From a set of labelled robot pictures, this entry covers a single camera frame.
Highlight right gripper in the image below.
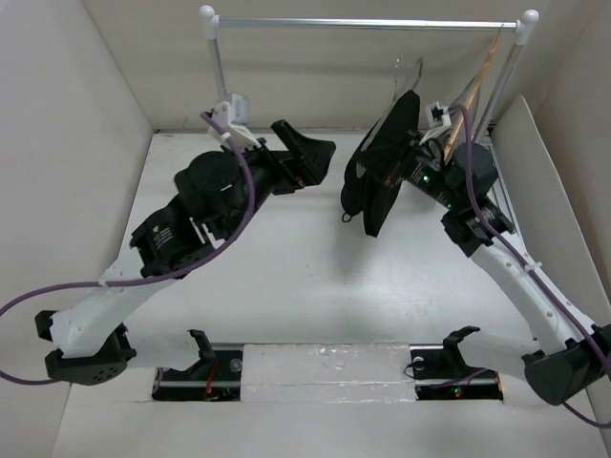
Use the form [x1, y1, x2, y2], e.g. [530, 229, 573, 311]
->
[354, 128, 463, 210]

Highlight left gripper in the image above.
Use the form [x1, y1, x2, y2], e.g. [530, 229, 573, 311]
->
[220, 122, 336, 243]

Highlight black trousers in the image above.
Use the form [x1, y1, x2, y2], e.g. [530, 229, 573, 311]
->
[340, 90, 420, 237]

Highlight grey metal hanger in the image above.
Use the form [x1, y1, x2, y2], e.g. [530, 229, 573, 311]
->
[363, 54, 424, 150]

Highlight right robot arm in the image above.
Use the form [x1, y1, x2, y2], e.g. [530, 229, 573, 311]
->
[387, 136, 610, 406]

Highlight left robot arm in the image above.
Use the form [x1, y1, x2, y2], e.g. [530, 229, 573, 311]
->
[35, 120, 336, 385]

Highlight wooden hanger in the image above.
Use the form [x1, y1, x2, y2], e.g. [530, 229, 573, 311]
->
[442, 32, 500, 164]

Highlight silver clothes rack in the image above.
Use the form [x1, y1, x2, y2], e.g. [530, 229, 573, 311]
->
[197, 5, 540, 140]

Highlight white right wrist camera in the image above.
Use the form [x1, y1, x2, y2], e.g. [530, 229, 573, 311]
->
[423, 101, 452, 140]

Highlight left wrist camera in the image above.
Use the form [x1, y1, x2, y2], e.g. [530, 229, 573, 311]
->
[200, 94, 262, 150]

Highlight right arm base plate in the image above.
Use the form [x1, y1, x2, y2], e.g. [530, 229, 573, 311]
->
[403, 344, 504, 402]

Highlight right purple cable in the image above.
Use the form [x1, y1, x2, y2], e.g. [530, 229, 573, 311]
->
[453, 104, 611, 427]

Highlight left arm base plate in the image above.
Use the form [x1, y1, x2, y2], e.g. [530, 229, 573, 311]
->
[152, 344, 243, 403]

